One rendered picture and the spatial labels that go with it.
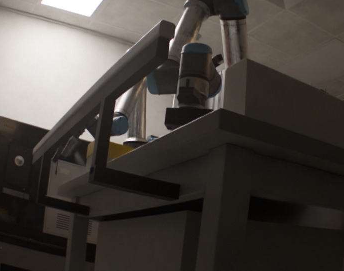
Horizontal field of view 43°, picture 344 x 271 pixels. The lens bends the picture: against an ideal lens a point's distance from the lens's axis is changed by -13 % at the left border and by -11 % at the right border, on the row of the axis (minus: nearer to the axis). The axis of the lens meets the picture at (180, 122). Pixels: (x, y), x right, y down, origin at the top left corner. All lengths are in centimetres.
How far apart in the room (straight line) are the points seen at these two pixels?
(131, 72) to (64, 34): 371
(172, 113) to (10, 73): 293
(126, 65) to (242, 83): 17
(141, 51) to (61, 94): 351
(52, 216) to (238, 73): 217
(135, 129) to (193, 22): 103
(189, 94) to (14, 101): 291
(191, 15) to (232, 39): 22
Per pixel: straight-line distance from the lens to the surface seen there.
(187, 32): 174
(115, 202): 107
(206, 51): 140
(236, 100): 71
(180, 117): 133
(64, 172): 283
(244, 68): 72
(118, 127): 237
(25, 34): 431
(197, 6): 192
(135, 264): 112
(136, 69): 68
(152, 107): 446
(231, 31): 197
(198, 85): 134
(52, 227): 278
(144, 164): 86
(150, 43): 66
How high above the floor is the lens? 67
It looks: 19 degrees up
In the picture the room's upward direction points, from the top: 6 degrees clockwise
